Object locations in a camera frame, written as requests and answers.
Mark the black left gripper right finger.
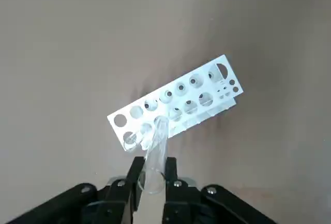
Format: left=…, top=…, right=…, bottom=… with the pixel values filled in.
left=161, top=156, right=276, bottom=224

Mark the clear glass test tube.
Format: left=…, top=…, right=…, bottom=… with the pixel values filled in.
left=138, top=115, right=172, bottom=195

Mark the white test tube rack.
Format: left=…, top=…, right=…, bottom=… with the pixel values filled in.
left=107, top=54, right=245, bottom=155

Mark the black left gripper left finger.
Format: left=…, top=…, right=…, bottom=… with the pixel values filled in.
left=7, top=156, right=145, bottom=224

